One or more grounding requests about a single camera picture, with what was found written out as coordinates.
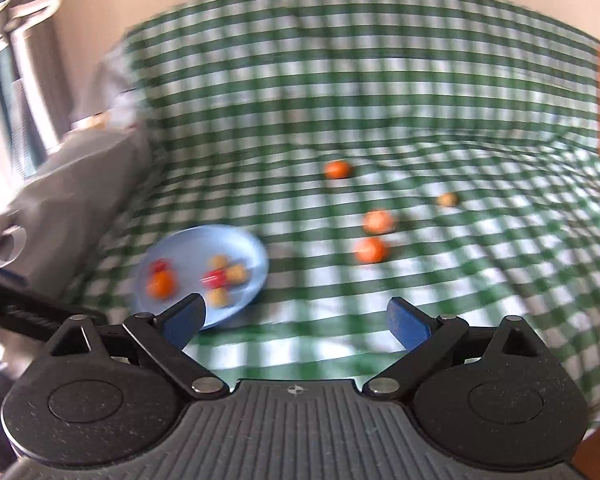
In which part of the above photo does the small red fruit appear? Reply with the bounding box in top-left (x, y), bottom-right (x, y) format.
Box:
top-left (149, 259), bottom-right (172, 274)

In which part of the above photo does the plastic-wrapped red fruit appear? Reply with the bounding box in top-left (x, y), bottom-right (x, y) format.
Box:
top-left (201, 269), bottom-right (228, 289)

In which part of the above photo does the green-brown kiwi fruit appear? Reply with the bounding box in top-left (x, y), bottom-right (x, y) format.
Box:
top-left (225, 263), bottom-right (250, 286)

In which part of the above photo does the orange fruit on plate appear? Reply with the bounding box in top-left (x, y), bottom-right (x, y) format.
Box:
top-left (146, 270), bottom-right (177, 301)

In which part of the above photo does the grey sofa armrest cover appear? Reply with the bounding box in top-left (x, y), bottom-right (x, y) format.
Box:
top-left (0, 49), bottom-right (157, 291)

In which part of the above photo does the light blue plate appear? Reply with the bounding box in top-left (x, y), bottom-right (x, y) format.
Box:
top-left (129, 224), bottom-right (269, 330)

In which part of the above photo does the beige fruit on plate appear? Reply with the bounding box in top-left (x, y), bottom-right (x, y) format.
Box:
top-left (208, 254), bottom-right (230, 271)

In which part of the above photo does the large orange fruit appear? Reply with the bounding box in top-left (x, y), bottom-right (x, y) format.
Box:
top-left (354, 236), bottom-right (389, 264)

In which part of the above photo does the plastic-wrapped orange fruit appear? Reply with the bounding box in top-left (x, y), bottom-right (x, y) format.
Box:
top-left (363, 209), bottom-right (396, 236)

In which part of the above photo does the small beige round fruit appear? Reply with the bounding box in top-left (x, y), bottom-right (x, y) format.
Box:
top-left (437, 192), bottom-right (459, 208)

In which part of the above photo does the grey vacuum cleaner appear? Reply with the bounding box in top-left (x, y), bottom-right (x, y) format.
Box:
top-left (0, 0), bottom-right (71, 179)

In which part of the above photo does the small orange tangerine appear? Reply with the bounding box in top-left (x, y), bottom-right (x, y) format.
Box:
top-left (324, 159), bottom-right (352, 180)

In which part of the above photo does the green white checkered cloth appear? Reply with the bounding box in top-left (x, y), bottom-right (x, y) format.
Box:
top-left (66, 0), bottom-right (600, 406)

